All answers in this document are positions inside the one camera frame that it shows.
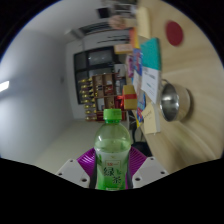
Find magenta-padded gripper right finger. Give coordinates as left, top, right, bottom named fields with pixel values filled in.
left=126, top=146, right=169, bottom=190

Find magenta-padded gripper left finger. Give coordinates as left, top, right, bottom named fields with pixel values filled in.
left=55, top=148, right=98, bottom=191

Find green tea plastic bottle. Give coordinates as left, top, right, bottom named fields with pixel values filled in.
left=93, top=108, right=132, bottom=192

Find beige flat book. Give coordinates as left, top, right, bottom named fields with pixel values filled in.
left=136, top=5, right=152, bottom=40
left=141, top=101, right=162, bottom=136

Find blue printed book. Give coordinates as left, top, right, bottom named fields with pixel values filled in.
left=136, top=91, right=147, bottom=123

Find small steel bowl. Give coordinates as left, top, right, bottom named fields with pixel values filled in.
left=159, top=79, right=192, bottom=123

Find yellow gift box red ribbon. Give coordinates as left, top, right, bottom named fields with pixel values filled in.
left=121, top=84, right=138, bottom=112

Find white paper booklet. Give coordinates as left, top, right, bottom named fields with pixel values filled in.
left=139, top=64, right=163, bottom=105

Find ceiling tube light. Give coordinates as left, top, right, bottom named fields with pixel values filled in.
left=0, top=80, right=11, bottom=93

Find blue and red book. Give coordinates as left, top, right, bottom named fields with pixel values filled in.
left=132, top=48, right=144, bottom=78

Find teal book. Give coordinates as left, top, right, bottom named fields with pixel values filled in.
left=139, top=37, right=163, bottom=72

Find orange standing card box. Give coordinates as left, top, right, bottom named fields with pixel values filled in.
left=113, top=43, right=134, bottom=55

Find orange flat book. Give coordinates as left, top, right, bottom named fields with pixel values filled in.
left=129, top=27, right=140, bottom=49

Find flat round red coaster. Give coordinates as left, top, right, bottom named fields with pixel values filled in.
left=165, top=20, right=185, bottom=47

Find pink flowers in white pot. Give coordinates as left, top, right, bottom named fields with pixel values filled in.
left=108, top=13, right=131, bottom=30

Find white wall air conditioner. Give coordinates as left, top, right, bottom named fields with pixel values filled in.
left=78, top=21, right=112, bottom=36

